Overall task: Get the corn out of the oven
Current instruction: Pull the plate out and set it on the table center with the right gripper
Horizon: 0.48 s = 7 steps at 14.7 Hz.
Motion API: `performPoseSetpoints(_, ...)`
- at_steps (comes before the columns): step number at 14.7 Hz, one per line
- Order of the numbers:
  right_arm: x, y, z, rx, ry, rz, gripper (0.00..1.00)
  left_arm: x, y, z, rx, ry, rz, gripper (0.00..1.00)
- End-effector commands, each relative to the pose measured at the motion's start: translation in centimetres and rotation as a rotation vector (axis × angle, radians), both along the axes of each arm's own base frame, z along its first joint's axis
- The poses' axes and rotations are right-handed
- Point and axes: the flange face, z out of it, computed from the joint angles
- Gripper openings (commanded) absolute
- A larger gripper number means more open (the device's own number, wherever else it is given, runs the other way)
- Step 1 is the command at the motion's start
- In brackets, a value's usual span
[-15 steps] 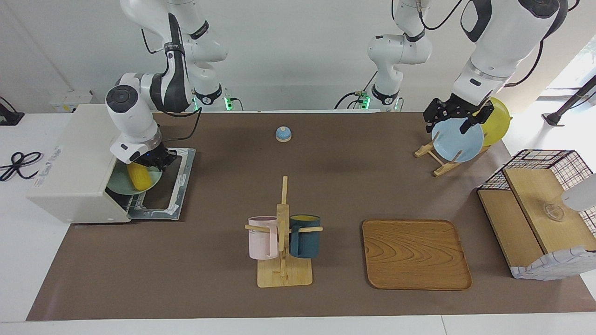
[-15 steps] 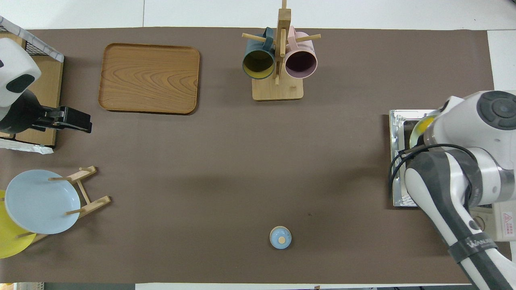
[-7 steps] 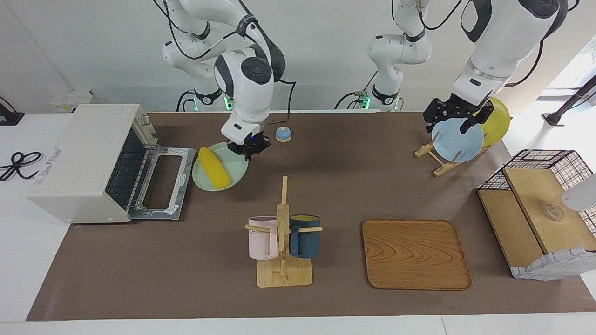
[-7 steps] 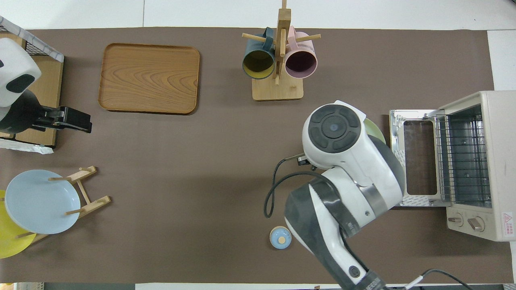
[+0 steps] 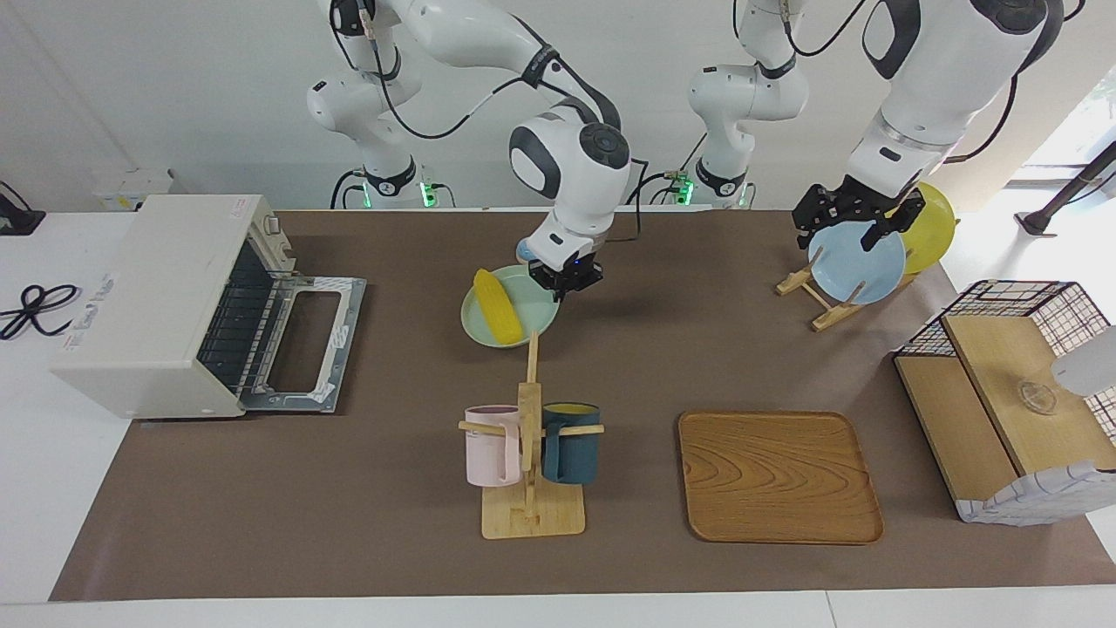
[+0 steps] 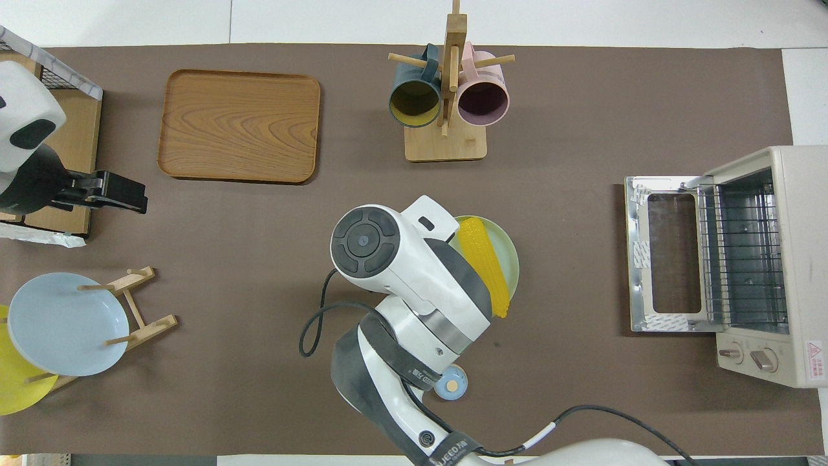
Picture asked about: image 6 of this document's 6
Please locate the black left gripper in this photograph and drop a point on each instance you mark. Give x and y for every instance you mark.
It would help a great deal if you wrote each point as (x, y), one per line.
(116, 186)

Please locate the yellow banana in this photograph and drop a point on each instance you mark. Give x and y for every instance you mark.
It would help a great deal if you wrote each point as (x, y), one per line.
(482, 252)

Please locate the pale green plate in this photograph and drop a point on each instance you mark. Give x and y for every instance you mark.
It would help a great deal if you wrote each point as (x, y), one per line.
(508, 259)

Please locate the beige toaster oven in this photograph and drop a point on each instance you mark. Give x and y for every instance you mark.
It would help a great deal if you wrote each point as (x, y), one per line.
(802, 259)

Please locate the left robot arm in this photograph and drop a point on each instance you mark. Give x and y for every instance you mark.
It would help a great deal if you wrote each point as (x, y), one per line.
(26, 110)

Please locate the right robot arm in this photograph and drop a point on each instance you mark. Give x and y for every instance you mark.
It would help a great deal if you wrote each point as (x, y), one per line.
(414, 272)

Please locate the crumpled white cloth piece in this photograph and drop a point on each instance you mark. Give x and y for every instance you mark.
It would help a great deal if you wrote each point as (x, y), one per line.
(39, 236)

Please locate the brown table mat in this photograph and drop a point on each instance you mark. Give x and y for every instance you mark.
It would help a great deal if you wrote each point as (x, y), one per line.
(226, 259)

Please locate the wooden plate rack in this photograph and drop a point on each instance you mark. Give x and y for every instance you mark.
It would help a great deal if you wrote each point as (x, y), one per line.
(145, 327)

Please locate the wooden serving tray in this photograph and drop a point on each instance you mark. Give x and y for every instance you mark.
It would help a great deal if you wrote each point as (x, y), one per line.
(239, 126)

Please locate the light blue plate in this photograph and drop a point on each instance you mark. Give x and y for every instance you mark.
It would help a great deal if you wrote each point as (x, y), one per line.
(65, 323)

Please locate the white checked cloth liner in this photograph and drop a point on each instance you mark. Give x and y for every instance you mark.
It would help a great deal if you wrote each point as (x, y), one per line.
(52, 63)

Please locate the yellow plate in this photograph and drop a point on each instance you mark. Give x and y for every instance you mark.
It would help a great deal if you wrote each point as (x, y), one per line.
(13, 388)

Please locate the dark teal mug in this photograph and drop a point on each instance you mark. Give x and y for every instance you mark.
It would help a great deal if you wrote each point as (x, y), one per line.
(414, 103)

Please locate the wooden mug tree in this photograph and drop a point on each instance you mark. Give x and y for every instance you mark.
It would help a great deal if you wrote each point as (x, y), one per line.
(446, 145)

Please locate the pink mug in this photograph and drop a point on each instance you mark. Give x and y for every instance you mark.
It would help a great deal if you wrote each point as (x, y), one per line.
(482, 103)

